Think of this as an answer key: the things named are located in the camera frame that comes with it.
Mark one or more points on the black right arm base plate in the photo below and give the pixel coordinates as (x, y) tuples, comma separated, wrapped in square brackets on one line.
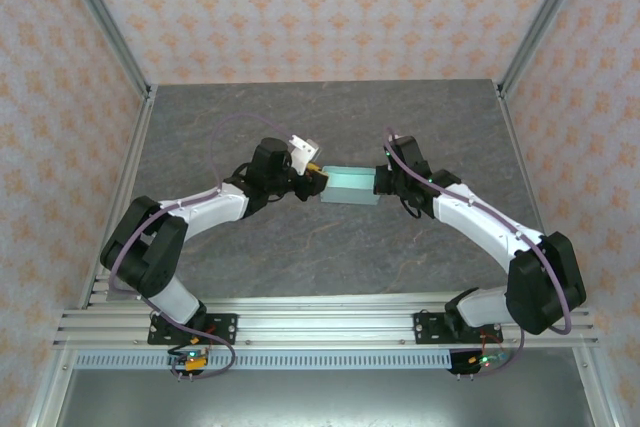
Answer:
[(427, 327)]

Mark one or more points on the aluminium mounting rail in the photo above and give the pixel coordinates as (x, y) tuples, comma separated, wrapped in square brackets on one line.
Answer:
[(325, 324)]

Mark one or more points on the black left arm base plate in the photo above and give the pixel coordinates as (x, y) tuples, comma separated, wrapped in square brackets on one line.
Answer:
[(225, 322)]

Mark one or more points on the aluminium frame leg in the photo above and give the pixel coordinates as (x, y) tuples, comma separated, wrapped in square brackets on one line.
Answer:
[(597, 397), (50, 392)]

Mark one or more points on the circuit board with yellow connector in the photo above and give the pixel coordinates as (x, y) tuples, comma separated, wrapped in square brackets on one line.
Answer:
[(190, 361)]

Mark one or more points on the light blue paper box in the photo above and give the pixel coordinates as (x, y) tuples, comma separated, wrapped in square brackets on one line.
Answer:
[(350, 187)]

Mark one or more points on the aluminium table side rail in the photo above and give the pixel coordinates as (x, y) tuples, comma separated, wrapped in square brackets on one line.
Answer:
[(520, 147), (130, 172)]

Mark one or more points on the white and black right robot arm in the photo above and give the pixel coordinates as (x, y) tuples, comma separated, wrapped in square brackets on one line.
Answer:
[(480, 217)]

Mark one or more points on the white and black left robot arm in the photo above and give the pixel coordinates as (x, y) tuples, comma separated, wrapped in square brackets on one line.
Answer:
[(210, 207)]

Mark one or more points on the aluminium frame post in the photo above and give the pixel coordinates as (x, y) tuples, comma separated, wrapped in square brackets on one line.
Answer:
[(100, 17), (545, 17)]

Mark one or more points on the grey metal panel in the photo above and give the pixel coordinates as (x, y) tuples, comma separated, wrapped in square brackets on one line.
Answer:
[(320, 397)]

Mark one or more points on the circuit board with black bracket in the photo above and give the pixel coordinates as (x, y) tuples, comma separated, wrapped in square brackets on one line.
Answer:
[(475, 362)]

